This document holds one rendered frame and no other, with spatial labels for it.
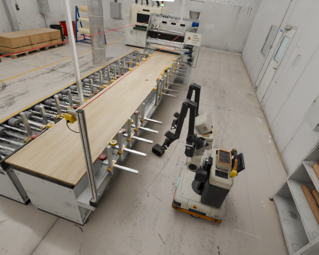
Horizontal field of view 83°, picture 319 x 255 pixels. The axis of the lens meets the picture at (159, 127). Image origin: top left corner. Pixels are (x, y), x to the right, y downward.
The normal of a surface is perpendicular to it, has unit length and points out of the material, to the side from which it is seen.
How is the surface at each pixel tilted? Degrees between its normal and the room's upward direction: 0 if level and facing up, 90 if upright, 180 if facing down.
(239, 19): 90
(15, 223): 0
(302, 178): 90
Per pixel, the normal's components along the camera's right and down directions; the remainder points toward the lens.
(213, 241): 0.11, -0.80
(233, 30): -0.27, 0.54
